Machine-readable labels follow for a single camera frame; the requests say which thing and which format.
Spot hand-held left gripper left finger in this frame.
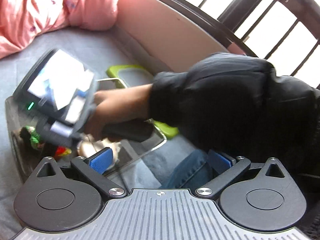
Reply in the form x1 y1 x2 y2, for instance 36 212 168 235
36 147 128 199

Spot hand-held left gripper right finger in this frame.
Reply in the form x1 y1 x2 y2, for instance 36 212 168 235
196 149 288 199

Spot round cream cushion toy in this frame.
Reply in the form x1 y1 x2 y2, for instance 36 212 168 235
77 134 121 162

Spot red toy figure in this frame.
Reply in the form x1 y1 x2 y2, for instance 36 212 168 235
54 145 72 156

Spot transparent grey storage box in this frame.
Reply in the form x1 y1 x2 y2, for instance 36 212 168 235
5 77 167 183

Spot green crochet toy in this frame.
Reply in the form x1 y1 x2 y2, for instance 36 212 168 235
29 129 42 148

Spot person's right forearm black sleeve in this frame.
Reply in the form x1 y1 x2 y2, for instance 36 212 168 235
130 52 320 198

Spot person's right hand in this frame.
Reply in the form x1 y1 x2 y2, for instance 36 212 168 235
86 87 134 141

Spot person's blue jeans leg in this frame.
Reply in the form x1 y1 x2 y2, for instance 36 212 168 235
160 150 213 189

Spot grey blue bed sheet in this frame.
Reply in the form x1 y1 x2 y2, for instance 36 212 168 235
0 26 210 233

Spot green plastic lid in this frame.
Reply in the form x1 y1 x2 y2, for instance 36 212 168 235
106 64 179 139

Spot pink quilt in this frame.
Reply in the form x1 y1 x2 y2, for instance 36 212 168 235
0 0 119 59

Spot beige bed side panel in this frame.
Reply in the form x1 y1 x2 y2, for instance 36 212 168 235
115 0 247 73

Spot dark window bars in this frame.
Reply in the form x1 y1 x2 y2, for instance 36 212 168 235
117 0 320 91

